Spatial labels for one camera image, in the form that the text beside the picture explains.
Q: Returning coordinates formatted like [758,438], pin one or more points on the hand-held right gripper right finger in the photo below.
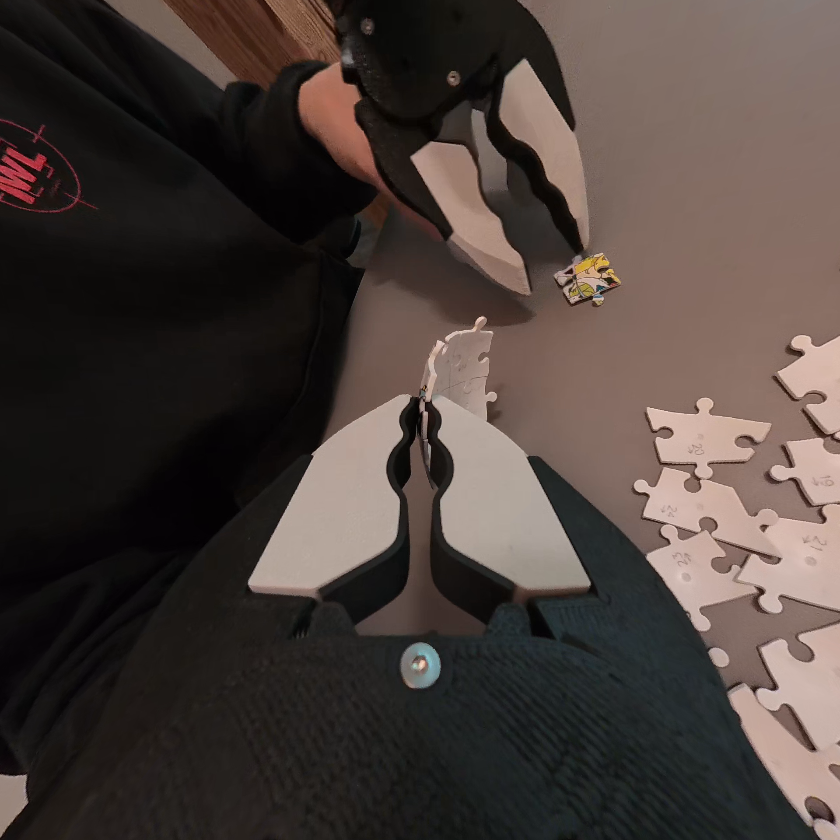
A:
[505,525]

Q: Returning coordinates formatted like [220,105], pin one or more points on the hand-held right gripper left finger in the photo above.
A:
[328,518]

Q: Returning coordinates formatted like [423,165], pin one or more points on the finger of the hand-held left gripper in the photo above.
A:
[472,223]
[548,131]

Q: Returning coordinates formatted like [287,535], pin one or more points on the colourful printed puzzle piece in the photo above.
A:
[589,279]

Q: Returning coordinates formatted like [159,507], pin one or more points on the white assembled puzzle ball section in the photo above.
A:
[467,367]

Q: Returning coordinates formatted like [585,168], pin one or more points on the person's left forearm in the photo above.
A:
[275,138]

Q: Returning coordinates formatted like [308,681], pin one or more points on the pile of white puzzle pieces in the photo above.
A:
[787,558]

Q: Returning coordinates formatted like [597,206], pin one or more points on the person's left hand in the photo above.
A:
[334,111]

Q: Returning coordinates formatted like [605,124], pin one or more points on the person in black sweatshirt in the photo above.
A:
[131,341]

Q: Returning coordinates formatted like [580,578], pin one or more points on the wooden frame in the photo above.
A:
[262,33]

